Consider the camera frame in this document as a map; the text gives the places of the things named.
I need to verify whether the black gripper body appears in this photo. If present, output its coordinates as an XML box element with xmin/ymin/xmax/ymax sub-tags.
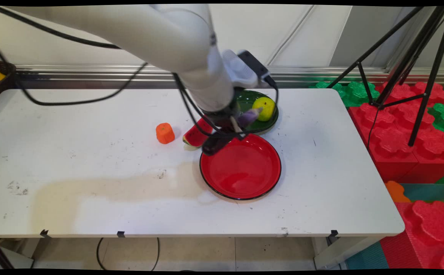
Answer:
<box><xmin>206</xmin><ymin>106</ymin><xmax>241</xmax><ymax>132</ymax></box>

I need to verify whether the purple toy eggplant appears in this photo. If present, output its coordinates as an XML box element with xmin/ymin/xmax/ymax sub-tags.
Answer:
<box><xmin>202</xmin><ymin>107</ymin><xmax>264</xmax><ymax>156</ymax></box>

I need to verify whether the orange toy fruit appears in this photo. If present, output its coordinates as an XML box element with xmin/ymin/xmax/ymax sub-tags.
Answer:
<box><xmin>156</xmin><ymin>123</ymin><xmax>176</xmax><ymax>145</ymax></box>

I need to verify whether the toy watermelon slice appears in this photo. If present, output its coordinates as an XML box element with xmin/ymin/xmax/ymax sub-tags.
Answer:
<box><xmin>183</xmin><ymin>116</ymin><xmax>215</xmax><ymax>148</ymax></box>

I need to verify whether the dark green plate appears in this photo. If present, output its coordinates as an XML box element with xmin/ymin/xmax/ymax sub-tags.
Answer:
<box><xmin>234</xmin><ymin>90</ymin><xmax>279</xmax><ymax>134</ymax></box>

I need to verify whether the yellow-green toy lemon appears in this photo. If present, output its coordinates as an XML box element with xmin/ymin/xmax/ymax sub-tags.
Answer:
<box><xmin>252</xmin><ymin>97</ymin><xmax>276</xmax><ymax>122</ymax></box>

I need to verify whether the red plate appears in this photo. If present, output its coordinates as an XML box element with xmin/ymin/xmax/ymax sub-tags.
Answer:
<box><xmin>199</xmin><ymin>133</ymin><xmax>282</xmax><ymax>201</ymax></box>

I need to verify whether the white table leg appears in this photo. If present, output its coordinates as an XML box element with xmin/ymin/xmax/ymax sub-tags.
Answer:
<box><xmin>313</xmin><ymin>236</ymin><xmax>384</xmax><ymax>270</ymax></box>

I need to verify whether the orange foam piece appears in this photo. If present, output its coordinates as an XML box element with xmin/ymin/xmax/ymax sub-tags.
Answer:
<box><xmin>384</xmin><ymin>181</ymin><xmax>412</xmax><ymax>203</ymax></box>

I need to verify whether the black tripod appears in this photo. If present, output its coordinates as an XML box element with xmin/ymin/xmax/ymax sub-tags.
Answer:
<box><xmin>327</xmin><ymin>6</ymin><xmax>444</xmax><ymax>147</ymax></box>

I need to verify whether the teal foam mat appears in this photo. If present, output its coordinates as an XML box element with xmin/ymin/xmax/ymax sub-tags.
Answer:
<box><xmin>400</xmin><ymin>183</ymin><xmax>444</xmax><ymax>203</ymax></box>

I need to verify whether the dark wicker basket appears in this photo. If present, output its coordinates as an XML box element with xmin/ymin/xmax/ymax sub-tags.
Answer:
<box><xmin>0</xmin><ymin>58</ymin><xmax>16</xmax><ymax>104</ymax></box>

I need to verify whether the dark stand leg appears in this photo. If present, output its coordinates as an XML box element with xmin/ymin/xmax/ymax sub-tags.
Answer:
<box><xmin>0</xmin><ymin>229</ymin><xmax>15</xmax><ymax>269</ymax></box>

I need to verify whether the white ribbed camera mount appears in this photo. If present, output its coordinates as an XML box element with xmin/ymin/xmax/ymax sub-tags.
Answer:
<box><xmin>222</xmin><ymin>49</ymin><xmax>261</xmax><ymax>89</ymax></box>

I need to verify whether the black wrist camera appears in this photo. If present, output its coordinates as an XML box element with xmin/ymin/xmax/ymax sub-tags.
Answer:
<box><xmin>237</xmin><ymin>50</ymin><xmax>278</xmax><ymax>89</ymax></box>

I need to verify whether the aluminium wall rail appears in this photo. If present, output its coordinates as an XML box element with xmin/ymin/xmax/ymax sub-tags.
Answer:
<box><xmin>15</xmin><ymin>64</ymin><xmax>444</xmax><ymax>85</ymax></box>

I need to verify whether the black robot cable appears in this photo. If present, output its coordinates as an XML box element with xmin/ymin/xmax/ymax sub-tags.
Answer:
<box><xmin>0</xmin><ymin>6</ymin><xmax>280</xmax><ymax>140</ymax></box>

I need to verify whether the black floor cable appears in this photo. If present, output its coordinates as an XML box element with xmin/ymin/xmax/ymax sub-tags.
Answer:
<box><xmin>96</xmin><ymin>238</ymin><xmax>160</xmax><ymax>271</ymax></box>

